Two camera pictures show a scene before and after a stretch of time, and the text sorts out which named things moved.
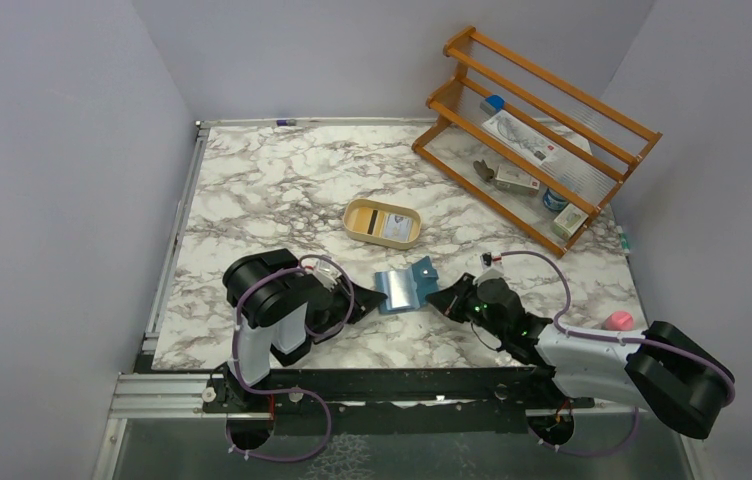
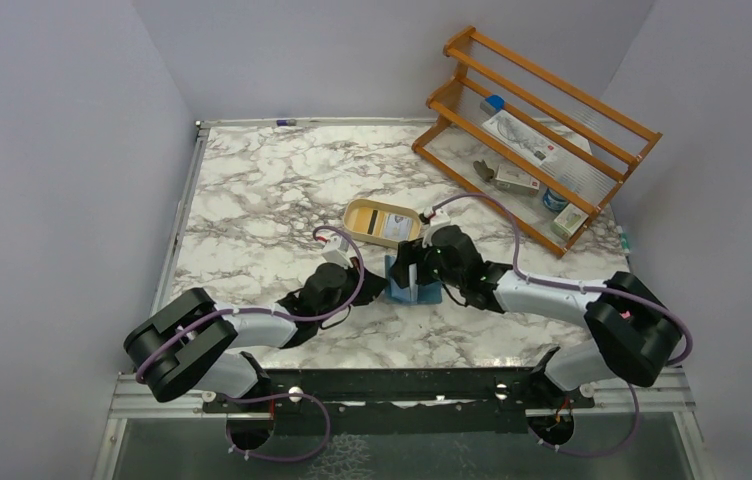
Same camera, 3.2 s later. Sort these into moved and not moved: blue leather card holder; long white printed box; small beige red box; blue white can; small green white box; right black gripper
Moved: right black gripper; blue leather card holder
Not moved: small green white box; blue white can; small beige red box; long white printed box
